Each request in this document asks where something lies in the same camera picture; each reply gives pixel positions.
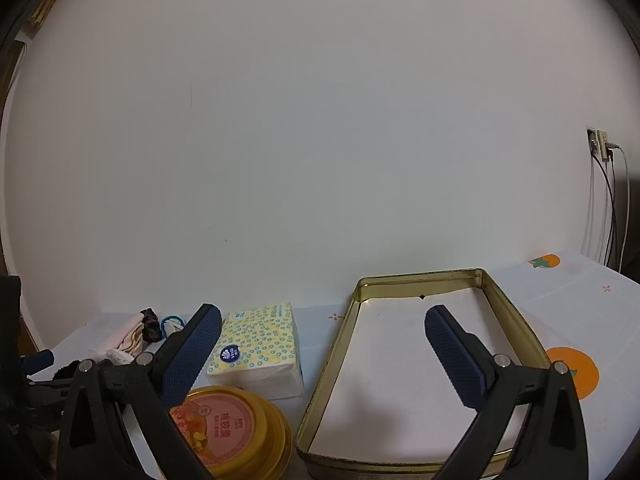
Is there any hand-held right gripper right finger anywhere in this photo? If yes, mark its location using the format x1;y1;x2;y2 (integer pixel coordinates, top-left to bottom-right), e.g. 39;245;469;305
424;305;590;480

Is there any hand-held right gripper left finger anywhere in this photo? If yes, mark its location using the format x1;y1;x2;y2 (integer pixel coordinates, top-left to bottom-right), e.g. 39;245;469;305
57;303;223;480

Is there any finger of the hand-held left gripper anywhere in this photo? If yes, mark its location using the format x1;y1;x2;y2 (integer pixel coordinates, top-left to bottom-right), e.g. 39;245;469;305
20;349;56;377

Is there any grey sock blue cuff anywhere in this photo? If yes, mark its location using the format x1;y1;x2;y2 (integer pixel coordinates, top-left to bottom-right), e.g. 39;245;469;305
159;315;187;342

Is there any dark purple sock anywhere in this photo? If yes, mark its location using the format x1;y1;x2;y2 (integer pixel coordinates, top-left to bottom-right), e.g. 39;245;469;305
140;308;162;343

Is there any gold rectangular tin box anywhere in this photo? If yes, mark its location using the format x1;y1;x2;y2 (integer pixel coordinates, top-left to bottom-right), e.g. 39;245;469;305
294;268;551;480

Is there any pink cloth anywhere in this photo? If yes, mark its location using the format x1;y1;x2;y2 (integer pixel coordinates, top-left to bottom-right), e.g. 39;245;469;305
106;312;146;351

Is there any cream striped cloth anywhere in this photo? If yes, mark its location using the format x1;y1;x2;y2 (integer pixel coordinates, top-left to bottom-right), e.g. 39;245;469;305
122;327;149;357

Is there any yellow patterned tissue pack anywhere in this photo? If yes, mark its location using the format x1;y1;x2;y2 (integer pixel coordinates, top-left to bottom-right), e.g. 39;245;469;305
206;302;304;401

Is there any white cloth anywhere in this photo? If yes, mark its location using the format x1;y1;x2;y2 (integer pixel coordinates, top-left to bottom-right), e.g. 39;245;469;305
89;344;134;366

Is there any round yellow tin pink lid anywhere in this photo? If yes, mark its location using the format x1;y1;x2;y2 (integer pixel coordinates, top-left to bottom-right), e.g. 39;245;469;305
169;385;292;479

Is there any white tablecloth orange fruit print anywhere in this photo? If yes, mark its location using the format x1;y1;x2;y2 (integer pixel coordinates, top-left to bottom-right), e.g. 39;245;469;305
25;250;640;480

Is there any brown wooden door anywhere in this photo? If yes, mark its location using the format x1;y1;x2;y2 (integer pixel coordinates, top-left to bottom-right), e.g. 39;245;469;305
0;37;27;126

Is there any black cable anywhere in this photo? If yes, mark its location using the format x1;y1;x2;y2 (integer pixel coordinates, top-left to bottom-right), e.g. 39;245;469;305
594;154;617;267

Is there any white cable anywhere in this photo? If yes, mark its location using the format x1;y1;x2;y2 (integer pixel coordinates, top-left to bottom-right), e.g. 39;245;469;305
612;144;630;272

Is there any white wall socket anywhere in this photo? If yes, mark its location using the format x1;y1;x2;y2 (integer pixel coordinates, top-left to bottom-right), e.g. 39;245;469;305
586;128;614;163

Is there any yellow wall decoration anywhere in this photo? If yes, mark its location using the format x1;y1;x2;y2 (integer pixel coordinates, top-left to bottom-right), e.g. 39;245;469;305
30;0;59;29

